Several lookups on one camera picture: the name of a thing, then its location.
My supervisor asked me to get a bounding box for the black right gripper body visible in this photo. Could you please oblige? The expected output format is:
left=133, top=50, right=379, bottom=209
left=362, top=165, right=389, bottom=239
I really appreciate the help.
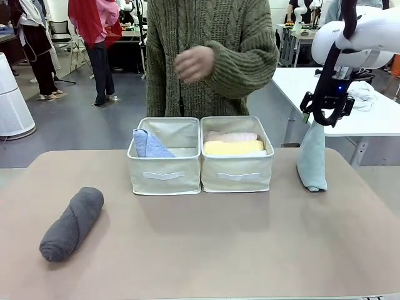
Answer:
left=299, top=79, right=356, bottom=126

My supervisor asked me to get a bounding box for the mint towel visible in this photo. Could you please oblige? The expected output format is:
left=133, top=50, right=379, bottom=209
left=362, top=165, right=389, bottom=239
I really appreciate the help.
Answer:
left=296, top=120, right=328, bottom=193

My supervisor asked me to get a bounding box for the yellow towel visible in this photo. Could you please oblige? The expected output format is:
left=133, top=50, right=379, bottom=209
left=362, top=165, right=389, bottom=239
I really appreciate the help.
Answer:
left=203, top=139, right=265, bottom=156

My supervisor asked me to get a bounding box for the blue towel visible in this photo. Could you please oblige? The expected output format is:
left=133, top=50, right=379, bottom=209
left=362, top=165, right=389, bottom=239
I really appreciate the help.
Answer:
left=132, top=127, right=178, bottom=158

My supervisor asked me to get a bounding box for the person's left forearm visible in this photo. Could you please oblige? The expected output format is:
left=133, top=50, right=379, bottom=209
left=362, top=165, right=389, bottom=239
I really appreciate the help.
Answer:
left=204, top=39, right=279, bottom=100

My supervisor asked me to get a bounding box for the gray folding chair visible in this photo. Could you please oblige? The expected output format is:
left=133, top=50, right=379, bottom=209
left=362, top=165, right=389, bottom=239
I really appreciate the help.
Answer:
left=47, top=19, right=94, bottom=79

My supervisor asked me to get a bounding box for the person's left hand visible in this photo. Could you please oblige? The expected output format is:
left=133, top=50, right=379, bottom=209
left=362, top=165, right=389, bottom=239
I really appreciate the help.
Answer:
left=173, top=46, right=216, bottom=84

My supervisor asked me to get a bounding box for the white crumpled cloth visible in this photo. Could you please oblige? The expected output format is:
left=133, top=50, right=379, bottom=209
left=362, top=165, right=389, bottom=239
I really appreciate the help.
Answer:
left=347, top=80, right=379, bottom=112

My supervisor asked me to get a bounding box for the white side table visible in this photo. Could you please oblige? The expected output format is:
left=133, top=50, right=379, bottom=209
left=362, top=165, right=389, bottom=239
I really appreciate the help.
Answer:
left=270, top=66, right=400, bottom=169

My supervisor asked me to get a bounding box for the background workbench with items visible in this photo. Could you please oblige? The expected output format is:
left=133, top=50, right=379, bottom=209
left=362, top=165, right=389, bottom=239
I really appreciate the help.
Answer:
left=275, top=22, right=317, bottom=68

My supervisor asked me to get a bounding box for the pink folded towel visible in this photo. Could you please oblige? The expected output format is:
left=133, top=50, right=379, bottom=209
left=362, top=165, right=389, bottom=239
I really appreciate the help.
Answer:
left=204, top=131, right=259, bottom=144

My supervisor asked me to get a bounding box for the cream fabric storage bin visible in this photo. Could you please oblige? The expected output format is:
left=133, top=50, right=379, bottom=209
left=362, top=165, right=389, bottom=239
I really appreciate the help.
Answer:
left=199, top=116, right=276, bottom=194
left=126, top=117, right=202, bottom=196

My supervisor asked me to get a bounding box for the person in olive knit sweater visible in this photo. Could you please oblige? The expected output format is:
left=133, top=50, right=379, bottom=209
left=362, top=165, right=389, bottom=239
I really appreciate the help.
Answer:
left=146, top=0, right=279, bottom=119

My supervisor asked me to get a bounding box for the bystander in red and pink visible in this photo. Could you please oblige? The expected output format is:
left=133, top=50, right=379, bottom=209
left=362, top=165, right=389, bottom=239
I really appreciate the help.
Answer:
left=67, top=0, right=123, bottom=107

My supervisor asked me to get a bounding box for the gray rolled towel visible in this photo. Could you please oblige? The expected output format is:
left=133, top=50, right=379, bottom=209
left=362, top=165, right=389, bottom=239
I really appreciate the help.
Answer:
left=39, top=186, right=105, bottom=263

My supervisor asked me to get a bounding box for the bystander in dark clothes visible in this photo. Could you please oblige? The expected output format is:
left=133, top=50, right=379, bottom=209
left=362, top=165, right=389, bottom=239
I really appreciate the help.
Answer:
left=8, top=0, right=65, bottom=101

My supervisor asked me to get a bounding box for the white perforated air purifier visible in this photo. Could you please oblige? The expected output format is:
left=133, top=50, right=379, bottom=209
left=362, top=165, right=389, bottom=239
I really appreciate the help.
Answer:
left=0, top=52, right=37, bottom=138

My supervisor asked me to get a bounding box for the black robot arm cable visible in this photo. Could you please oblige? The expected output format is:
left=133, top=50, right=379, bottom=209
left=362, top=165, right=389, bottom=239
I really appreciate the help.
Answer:
left=312, top=0, right=365, bottom=128

